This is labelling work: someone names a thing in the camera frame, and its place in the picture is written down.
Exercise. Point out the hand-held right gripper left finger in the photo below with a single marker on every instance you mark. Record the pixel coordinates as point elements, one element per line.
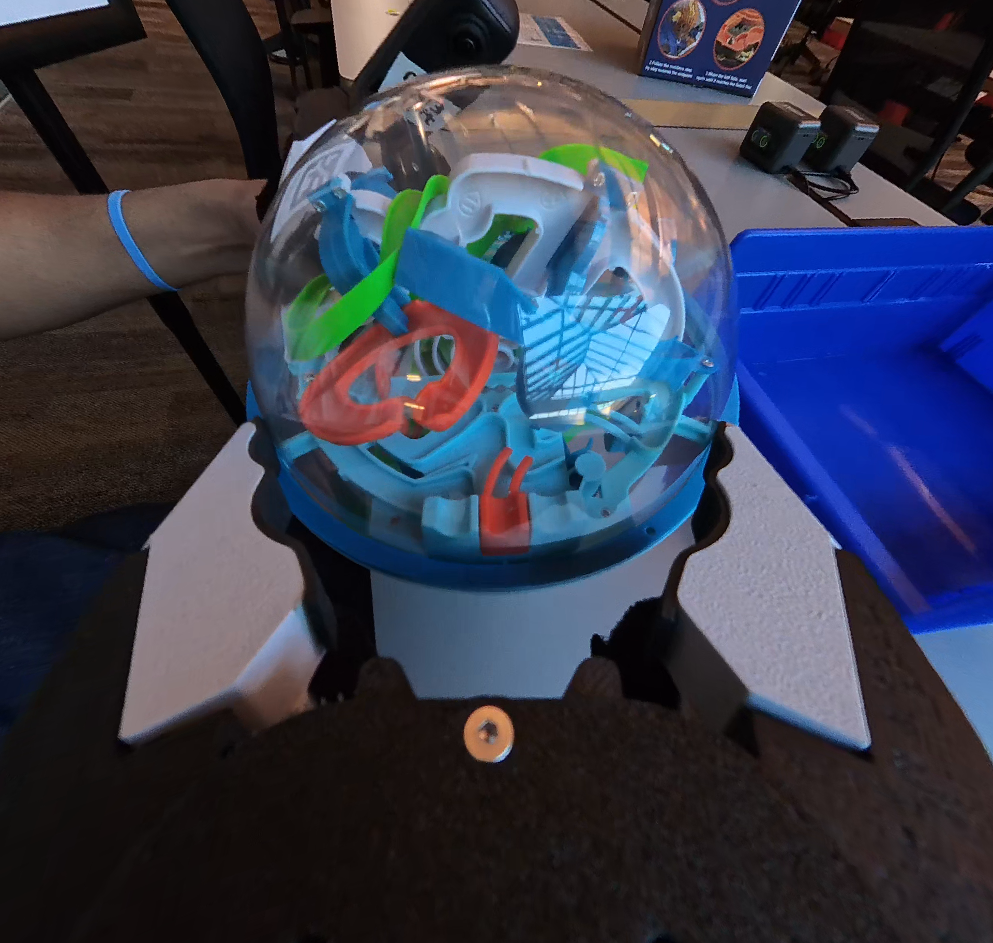
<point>209,617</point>

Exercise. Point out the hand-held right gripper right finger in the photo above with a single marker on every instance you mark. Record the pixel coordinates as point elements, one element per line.
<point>768,625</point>

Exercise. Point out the clear plastic maze ball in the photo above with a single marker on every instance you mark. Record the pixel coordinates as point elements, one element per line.
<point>496,322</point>

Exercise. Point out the person's left forearm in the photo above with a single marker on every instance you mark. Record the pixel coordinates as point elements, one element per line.
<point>54,268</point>

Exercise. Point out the person's left hand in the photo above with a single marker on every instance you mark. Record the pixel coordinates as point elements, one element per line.
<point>209,229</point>

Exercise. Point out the printed paper sheet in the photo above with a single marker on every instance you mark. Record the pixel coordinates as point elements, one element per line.
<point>555,32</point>

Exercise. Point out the blue plastic bin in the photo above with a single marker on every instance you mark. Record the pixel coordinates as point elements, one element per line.
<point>884,400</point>

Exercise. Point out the dark blue printed box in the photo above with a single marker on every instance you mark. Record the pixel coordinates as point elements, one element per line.
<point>729,12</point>

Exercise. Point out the black charger cube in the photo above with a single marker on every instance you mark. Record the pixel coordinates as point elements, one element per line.
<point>849,136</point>
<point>780,136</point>

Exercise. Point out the blue wristband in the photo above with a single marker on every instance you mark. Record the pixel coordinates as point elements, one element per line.
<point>140,237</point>

